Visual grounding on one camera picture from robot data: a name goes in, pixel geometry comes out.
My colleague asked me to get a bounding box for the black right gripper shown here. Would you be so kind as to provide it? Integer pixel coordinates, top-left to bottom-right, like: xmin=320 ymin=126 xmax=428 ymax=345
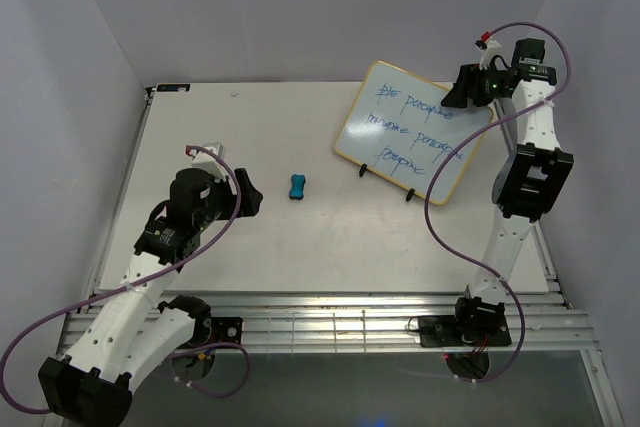
xmin=439 ymin=62 xmax=509 ymax=108

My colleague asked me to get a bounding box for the blue whiteboard eraser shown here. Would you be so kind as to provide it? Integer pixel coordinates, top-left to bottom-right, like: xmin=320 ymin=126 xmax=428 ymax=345
xmin=288 ymin=174 xmax=306 ymax=201

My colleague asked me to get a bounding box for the yellow framed whiteboard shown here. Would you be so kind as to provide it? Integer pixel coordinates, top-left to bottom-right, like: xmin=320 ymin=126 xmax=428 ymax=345
xmin=334 ymin=61 xmax=494 ymax=205

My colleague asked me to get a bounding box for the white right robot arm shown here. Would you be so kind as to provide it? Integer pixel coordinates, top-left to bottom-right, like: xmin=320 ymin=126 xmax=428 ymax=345
xmin=441 ymin=36 xmax=574 ymax=344

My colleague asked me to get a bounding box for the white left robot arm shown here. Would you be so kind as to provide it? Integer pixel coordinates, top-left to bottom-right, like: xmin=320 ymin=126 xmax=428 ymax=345
xmin=38 ymin=167 xmax=263 ymax=426

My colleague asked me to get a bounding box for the black left corner label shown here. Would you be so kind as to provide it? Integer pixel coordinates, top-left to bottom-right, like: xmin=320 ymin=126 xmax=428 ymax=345
xmin=156 ymin=84 xmax=191 ymax=93

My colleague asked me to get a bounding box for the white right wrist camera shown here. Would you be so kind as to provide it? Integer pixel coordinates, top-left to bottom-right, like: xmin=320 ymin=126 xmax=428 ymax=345
xmin=475 ymin=32 xmax=502 ymax=70

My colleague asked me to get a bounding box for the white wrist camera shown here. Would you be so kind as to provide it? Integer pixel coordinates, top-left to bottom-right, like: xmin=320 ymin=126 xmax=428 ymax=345
xmin=185 ymin=142 xmax=228 ymax=183
xmin=475 ymin=32 xmax=502 ymax=70

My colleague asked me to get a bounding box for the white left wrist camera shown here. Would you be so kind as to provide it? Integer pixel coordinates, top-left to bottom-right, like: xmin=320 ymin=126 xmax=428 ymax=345
xmin=185 ymin=142 xmax=228 ymax=183

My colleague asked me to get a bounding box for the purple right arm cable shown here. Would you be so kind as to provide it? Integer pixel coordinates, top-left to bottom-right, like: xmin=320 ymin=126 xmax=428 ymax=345
xmin=399 ymin=21 xmax=574 ymax=384

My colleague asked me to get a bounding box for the black wire easel stand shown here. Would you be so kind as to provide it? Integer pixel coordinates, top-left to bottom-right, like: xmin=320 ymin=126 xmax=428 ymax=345
xmin=358 ymin=163 xmax=416 ymax=203

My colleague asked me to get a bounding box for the aluminium table frame rail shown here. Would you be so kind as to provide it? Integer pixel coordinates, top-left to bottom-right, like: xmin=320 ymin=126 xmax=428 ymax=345
xmin=204 ymin=292 xmax=599 ymax=354

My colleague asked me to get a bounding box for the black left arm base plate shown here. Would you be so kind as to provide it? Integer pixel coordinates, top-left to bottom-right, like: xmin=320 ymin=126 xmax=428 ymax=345
xmin=204 ymin=317 xmax=243 ymax=345

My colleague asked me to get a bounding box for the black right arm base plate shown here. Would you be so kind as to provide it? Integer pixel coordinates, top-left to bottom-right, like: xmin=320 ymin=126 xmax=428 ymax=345
xmin=406 ymin=315 xmax=512 ymax=349

